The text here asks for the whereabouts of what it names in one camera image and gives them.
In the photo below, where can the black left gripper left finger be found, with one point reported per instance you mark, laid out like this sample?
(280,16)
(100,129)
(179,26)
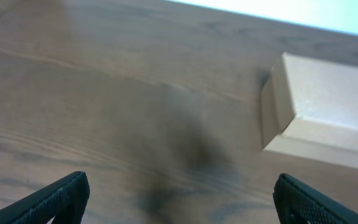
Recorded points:
(63,201)

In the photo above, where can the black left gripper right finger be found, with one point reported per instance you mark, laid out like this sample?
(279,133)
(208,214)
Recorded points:
(298,203)

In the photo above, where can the cardboard box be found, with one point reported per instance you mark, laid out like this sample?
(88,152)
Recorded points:
(310,110)

